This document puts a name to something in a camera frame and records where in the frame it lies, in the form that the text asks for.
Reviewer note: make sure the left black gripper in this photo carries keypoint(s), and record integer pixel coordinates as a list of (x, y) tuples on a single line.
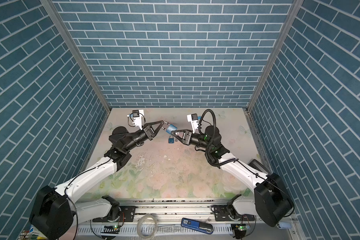
[(149, 131)]

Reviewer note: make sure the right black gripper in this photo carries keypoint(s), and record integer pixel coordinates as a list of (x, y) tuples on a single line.
[(185, 137)]

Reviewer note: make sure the blue padlock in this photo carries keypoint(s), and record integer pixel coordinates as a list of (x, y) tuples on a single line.
[(169, 128), (171, 140)]

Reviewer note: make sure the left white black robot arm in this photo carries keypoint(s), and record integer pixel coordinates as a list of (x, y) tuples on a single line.
[(55, 210)]

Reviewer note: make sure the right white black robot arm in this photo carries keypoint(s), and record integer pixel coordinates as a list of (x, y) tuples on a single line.
[(271, 199)]

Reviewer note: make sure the floral table mat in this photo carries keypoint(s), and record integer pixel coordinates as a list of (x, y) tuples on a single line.
[(159, 169)]

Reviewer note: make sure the black calculator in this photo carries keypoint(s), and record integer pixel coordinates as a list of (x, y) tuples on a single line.
[(255, 164)]

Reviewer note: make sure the blue black handheld device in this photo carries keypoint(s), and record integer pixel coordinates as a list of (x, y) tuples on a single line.
[(198, 226)]

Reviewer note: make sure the small light blue object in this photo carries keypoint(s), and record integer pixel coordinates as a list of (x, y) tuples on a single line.
[(284, 225)]

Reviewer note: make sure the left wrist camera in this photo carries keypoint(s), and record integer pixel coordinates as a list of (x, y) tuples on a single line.
[(136, 119)]

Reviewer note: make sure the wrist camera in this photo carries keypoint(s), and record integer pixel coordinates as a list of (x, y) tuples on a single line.
[(136, 119), (194, 120)]

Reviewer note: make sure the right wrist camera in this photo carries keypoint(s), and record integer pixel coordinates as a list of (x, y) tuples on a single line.
[(194, 120)]

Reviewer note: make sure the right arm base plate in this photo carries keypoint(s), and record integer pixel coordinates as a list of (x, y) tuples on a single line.
[(224, 213)]

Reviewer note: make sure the aluminium rail frame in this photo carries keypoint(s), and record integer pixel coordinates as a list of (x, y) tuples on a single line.
[(170, 213)]

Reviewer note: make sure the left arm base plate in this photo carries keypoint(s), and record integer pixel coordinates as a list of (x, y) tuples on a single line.
[(125, 214)]

